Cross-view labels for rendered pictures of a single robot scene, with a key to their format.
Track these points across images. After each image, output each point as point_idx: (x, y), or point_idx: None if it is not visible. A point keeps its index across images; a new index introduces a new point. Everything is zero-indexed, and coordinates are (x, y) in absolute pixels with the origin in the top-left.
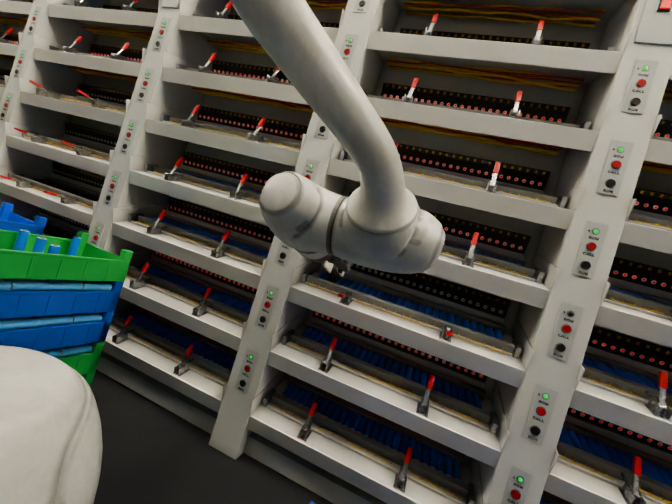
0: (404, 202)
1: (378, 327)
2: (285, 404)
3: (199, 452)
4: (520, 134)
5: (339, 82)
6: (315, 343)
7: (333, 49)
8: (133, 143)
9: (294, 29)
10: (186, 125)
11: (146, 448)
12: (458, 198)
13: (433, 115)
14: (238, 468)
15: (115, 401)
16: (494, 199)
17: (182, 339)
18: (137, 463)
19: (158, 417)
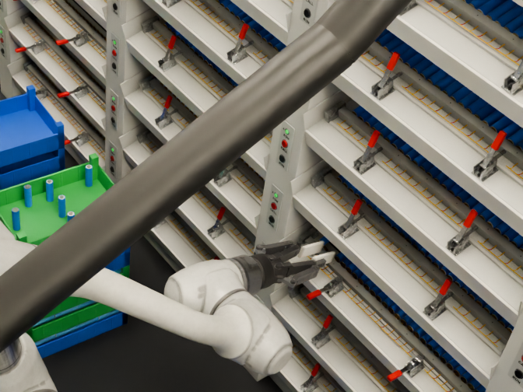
0: (231, 345)
1: (355, 332)
2: (300, 350)
3: (225, 365)
4: (482, 200)
5: (149, 320)
6: (321, 307)
7: (140, 308)
8: (122, 5)
9: (116, 308)
10: (168, 5)
11: (180, 351)
12: (422, 242)
13: (400, 129)
14: (256, 391)
15: (160, 289)
16: (451, 262)
17: None
18: (170, 365)
19: None
